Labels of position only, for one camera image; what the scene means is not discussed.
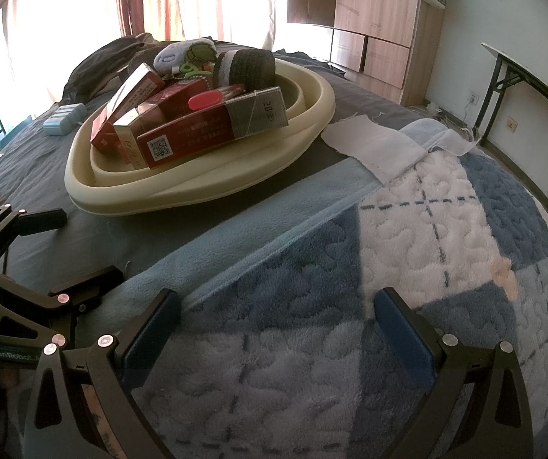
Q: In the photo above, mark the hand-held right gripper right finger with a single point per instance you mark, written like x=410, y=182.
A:
x=408, y=339

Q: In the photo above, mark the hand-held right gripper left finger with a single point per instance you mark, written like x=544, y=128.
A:
x=152, y=330

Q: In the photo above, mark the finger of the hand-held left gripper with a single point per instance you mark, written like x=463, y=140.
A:
x=42, y=222
x=92, y=284

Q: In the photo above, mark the long red box white end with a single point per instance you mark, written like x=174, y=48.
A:
x=128, y=146

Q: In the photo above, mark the thick red box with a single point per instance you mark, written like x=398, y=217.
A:
x=121, y=105

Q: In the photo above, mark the cream plastic basin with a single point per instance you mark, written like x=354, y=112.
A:
x=207, y=186

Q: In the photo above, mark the long red box grey end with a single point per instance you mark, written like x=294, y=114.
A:
x=197, y=131

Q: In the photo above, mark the white plush toy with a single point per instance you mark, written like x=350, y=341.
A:
x=168, y=57

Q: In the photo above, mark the light green clip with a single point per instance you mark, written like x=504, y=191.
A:
x=187, y=68

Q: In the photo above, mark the large black white roll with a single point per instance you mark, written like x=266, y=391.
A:
x=250, y=69

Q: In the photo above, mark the light blue pouch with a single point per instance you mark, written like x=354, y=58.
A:
x=63, y=118

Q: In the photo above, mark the blue checked blanket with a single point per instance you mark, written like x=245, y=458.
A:
x=302, y=272

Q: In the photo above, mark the dark backpack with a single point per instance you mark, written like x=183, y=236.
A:
x=92, y=71

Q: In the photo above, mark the white cloth strip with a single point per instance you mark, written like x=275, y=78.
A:
x=374, y=143

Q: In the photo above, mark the pink striped curtain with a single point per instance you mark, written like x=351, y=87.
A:
x=87, y=0

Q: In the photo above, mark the black-legged folding table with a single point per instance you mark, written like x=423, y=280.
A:
x=518, y=57

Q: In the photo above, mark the wooden wardrobe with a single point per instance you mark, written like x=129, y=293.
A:
x=374, y=9

